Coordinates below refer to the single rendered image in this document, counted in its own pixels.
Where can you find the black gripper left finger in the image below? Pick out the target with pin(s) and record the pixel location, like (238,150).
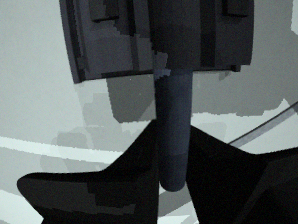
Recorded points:
(127,191)

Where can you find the dark blue cylinder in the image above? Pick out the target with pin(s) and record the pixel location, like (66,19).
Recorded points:
(173,104)

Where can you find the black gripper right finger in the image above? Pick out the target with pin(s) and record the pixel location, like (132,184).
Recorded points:
(225,182)

